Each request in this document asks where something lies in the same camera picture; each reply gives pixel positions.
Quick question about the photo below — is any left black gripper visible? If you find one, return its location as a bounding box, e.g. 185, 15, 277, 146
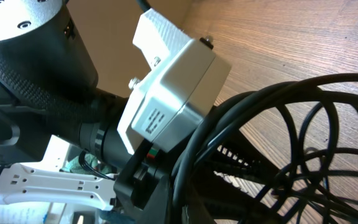
114, 140, 185, 223

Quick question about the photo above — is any black usb cable thin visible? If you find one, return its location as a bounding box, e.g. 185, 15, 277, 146
253, 99, 358, 224

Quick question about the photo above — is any left camera black cable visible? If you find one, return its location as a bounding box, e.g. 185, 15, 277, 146
135, 0, 152, 13

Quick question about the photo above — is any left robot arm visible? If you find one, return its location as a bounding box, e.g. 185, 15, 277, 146
0, 1, 181, 223

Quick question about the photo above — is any black usb cable thick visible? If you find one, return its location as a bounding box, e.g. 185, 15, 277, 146
173, 73, 358, 218

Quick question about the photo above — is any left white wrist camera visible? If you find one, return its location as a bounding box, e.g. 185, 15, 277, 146
117, 9, 231, 154

